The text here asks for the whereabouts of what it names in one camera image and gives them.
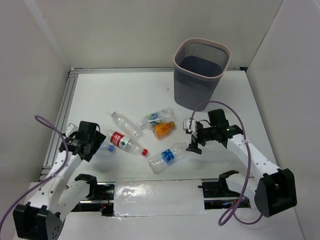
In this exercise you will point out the orange drink bottle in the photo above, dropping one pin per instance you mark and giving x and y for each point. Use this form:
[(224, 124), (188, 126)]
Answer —
[(162, 130)]

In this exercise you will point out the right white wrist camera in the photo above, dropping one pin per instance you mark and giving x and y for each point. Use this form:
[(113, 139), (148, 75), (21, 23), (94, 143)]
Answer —
[(190, 126)]

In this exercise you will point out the green blue label bottle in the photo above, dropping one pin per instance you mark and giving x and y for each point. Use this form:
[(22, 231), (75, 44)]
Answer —
[(153, 119)]

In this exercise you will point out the crushed blue cap bottle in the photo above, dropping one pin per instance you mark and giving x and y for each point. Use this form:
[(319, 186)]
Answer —
[(105, 147)]

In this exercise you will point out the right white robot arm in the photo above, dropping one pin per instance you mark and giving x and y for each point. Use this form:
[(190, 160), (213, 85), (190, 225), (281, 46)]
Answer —
[(273, 190)]

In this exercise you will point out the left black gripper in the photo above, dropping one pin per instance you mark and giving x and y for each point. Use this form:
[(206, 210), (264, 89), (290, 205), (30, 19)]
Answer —
[(93, 149)]

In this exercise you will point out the blue label water bottle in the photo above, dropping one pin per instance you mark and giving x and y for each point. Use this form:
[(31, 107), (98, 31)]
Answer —
[(160, 161)]

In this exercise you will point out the grey mesh waste bin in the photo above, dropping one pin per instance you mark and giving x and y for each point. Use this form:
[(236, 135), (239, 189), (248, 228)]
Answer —
[(199, 64)]

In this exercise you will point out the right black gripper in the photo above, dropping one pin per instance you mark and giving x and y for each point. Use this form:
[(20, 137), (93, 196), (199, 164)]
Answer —
[(193, 146)]

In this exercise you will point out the red label water bottle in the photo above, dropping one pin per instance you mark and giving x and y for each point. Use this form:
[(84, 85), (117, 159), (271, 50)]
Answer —
[(126, 143)]

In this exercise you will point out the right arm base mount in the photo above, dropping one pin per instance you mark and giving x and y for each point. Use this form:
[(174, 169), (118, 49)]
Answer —
[(217, 197)]

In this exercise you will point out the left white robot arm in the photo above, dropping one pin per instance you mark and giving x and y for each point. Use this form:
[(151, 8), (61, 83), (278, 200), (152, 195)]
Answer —
[(44, 215)]

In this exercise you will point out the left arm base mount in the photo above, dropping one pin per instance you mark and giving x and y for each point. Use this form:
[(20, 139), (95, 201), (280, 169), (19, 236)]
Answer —
[(102, 202)]

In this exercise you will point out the shiny tape sheet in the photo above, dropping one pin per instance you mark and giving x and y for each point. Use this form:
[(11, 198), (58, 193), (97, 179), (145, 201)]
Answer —
[(158, 198)]

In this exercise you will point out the clear unlabelled plastic bottle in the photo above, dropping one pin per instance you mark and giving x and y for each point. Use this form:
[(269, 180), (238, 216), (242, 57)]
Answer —
[(125, 125)]

